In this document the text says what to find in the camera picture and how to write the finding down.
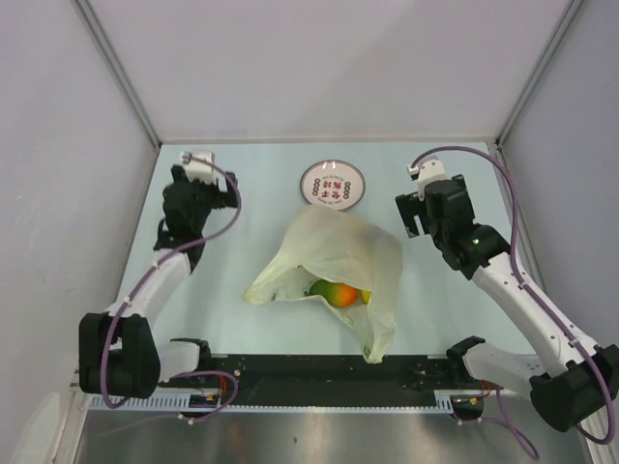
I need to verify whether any round printed plate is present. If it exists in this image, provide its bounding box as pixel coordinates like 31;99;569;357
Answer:
300;159;367;211

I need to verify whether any pale yellow plastic bag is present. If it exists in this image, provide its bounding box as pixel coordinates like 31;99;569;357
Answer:
242;205;402;364

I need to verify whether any green orange fake mango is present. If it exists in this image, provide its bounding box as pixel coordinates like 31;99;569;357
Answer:
309;279;358;308

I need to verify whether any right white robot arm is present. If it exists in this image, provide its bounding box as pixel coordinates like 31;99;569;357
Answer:
396;175;618;432

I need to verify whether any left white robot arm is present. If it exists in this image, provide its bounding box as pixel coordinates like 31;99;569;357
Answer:
78;156;242;409

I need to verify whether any small yellow fake fruit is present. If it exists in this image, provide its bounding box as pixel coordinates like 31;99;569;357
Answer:
359;290;371;305

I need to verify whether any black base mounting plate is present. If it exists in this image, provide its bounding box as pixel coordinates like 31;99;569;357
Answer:
158;353;485;408

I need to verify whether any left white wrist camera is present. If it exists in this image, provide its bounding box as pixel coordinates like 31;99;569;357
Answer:
180;151;219;186

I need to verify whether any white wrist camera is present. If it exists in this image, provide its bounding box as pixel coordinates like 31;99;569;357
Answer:
180;151;219;186
407;156;447;201

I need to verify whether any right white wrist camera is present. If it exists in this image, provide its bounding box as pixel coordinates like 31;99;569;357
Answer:
407;156;447;201

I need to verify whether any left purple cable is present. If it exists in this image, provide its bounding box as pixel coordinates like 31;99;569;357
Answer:
99;152;243;412

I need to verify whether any purple cable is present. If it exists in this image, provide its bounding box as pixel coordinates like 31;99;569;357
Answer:
410;145;610;445
99;152;243;412

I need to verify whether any white slotted cable duct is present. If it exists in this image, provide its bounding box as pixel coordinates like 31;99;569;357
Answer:
89;390;458;413

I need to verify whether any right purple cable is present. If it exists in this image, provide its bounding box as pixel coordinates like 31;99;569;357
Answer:
410;145;610;445

